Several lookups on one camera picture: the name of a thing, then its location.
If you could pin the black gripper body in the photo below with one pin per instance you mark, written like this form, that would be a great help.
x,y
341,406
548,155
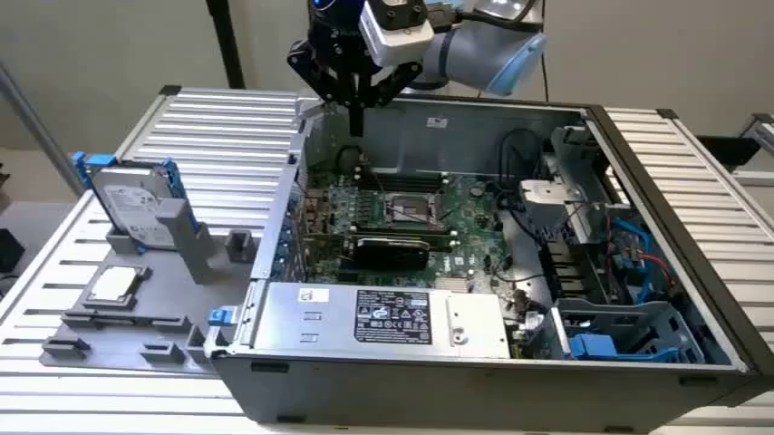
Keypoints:
x,y
335,36

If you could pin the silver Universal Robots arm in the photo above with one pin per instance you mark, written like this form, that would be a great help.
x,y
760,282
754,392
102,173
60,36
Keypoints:
x,y
459,54

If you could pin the black stand pole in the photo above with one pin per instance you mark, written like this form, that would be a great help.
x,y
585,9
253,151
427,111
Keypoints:
x,y
226,45

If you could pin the black RAM slot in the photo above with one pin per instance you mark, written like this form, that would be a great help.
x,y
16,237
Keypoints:
x,y
401,174
401,178
401,187
401,183

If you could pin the CPU socket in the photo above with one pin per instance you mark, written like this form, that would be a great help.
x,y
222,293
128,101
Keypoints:
x,y
411,208

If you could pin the silver metal latch plate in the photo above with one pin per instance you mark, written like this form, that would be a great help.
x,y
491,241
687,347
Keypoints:
x,y
544,195

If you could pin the silver drive cage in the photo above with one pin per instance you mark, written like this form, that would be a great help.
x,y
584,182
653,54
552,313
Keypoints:
x,y
580,167

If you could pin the black graphics card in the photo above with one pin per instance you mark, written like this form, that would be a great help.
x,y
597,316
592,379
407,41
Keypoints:
x,y
389,254

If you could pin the green motherboard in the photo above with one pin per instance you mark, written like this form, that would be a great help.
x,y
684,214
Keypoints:
x,y
477,244

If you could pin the grey slanted pole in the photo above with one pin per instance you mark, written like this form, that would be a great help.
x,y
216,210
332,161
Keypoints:
x,y
36,122

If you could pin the silver power supply unit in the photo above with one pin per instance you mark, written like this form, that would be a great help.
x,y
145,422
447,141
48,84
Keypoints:
x,y
339,321

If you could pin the blue case latch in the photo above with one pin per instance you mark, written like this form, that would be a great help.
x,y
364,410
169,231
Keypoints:
x,y
220,316

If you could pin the silver CPU chip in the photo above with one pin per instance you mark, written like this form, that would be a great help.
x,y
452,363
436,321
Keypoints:
x,y
114,283

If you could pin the black flat panel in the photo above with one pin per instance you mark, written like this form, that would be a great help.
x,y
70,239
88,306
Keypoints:
x,y
726,149

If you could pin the grey parts rack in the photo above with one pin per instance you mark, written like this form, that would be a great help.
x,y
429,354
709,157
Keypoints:
x,y
120,349

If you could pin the open black PC case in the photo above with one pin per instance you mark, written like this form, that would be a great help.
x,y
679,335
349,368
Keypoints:
x,y
483,389

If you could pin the aluminium frame profile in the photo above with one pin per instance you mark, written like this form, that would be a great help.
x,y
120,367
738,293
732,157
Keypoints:
x,y
758,131

